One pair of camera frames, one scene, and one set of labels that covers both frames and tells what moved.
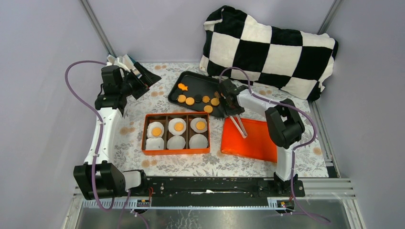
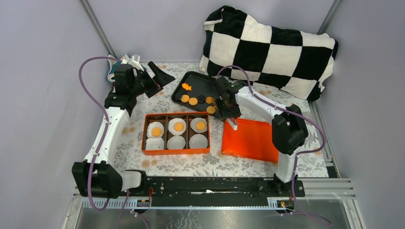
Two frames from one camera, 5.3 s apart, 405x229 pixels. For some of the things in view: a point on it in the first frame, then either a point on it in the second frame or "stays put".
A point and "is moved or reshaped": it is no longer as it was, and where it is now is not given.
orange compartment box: [168, 133] stays put
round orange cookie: [200, 125] stays put
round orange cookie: [178, 126] stays put
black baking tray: [196, 91] is moved or reshaped
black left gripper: [148, 78] -> [162, 77]
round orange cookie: [156, 131] stays put
